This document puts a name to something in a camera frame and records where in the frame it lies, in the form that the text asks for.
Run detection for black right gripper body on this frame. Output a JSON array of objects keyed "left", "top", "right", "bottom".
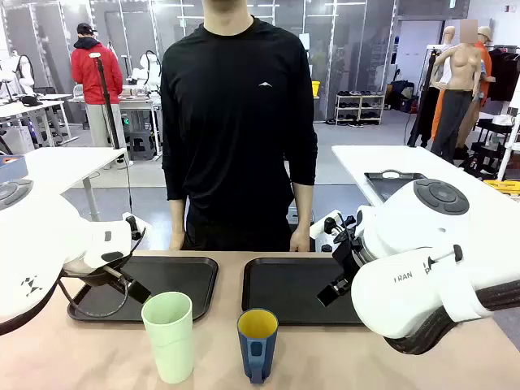
[{"left": 331, "top": 234, "right": 363, "bottom": 286}]

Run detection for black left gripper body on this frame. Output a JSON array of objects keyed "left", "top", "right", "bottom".
[{"left": 83, "top": 254, "right": 130, "bottom": 286}]

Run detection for pale green plastic cup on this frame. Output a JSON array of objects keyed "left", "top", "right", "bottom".
[{"left": 141, "top": 291, "right": 194, "bottom": 385}]

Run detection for person's left forearm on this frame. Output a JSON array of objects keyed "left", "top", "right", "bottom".
[{"left": 292, "top": 181, "right": 315, "bottom": 232}]

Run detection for person's right forearm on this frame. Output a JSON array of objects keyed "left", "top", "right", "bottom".
[{"left": 167, "top": 197, "right": 189, "bottom": 234}]

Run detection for person's left hand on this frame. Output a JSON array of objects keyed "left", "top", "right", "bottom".
[{"left": 288, "top": 227, "right": 312, "bottom": 254}]

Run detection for black plastic serving tray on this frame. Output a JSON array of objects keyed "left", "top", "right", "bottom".
[
  {"left": 67, "top": 255, "right": 219, "bottom": 324},
  {"left": 241, "top": 257, "right": 367, "bottom": 327}
]

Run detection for blue mug with yellow inside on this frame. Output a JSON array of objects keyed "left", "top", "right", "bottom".
[{"left": 236, "top": 308, "right": 280, "bottom": 385}]

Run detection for large white side table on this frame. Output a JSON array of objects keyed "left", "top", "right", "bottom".
[{"left": 331, "top": 144, "right": 520, "bottom": 261}]

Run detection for blue and orange box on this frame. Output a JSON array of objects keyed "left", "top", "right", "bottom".
[{"left": 0, "top": 154, "right": 28, "bottom": 184}]

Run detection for white shoe rack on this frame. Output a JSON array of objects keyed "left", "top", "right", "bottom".
[{"left": 334, "top": 92, "right": 386, "bottom": 126}]

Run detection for black tripod pole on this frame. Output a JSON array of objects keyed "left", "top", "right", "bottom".
[{"left": 88, "top": 51, "right": 128, "bottom": 150}]

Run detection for yellow flat object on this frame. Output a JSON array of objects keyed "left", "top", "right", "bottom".
[{"left": 483, "top": 178, "right": 520, "bottom": 201}]

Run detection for person in black shirt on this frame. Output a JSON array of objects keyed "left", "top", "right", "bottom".
[{"left": 160, "top": 0, "right": 319, "bottom": 253}]

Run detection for person in red jacket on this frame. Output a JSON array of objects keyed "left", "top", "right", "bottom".
[{"left": 71, "top": 22, "right": 128, "bottom": 150}]

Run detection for bare beige mannequin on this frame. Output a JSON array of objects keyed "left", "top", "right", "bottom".
[{"left": 429, "top": 19, "right": 484, "bottom": 162}]

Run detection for black clothes on rack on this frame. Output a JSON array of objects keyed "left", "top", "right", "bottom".
[{"left": 486, "top": 47, "right": 520, "bottom": 102}]

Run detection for mannequin in orange clothes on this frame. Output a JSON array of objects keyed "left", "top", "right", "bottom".
[{"left": 430, "top": 25, "right": 494, "bottom": 141}]

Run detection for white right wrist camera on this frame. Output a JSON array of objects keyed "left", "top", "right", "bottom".
[{"left": 309, "top": 209, "right": 358, "bottom": 245}]

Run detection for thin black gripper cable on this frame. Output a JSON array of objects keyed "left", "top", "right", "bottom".
[{"left": 57, "top": 271, "right": 132, "bottom": 319}]

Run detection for black tray with white handle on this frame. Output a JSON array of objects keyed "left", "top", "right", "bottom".
[{"left": 363, "top": 169, "right": 428, "bottom": 204}]

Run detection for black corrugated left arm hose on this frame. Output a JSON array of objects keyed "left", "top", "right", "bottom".
[{"left": 0, "top": 279, "right": 63, "bottom": 337}]

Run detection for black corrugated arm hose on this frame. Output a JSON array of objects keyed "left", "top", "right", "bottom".
[
  {"left": 384, "top": 279, "right": 520, "bottom": 357},
  {"left": 0, "top": 279, "right": 63, "bottom": 337}
]

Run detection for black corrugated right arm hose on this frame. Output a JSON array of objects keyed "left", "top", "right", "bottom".
[{"left": 384, "top": 279, "right": 520, "bottom": 357}]

